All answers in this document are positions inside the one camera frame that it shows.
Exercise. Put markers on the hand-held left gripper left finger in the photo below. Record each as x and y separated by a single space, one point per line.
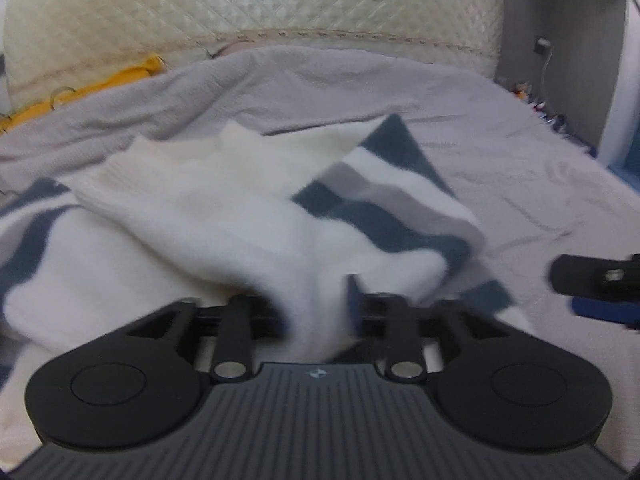
235 330

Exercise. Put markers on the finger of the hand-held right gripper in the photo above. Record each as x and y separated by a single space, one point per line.
605 310

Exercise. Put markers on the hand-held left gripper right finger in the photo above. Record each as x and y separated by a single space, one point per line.
353 305

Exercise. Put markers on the white sweater with navy stripes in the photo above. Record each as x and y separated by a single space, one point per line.
210 220

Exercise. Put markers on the grey bed sheet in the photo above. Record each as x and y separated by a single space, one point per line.
540 160

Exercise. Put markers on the pile of small colourful things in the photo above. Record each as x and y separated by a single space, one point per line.
545 112

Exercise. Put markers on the yellow cloth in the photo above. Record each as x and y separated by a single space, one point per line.
100 87

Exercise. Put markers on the grey cabinet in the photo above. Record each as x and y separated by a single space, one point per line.
560 35

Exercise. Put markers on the cream quilted headboard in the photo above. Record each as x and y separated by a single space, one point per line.
250 5

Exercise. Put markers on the wall socket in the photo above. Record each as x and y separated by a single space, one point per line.
541 44

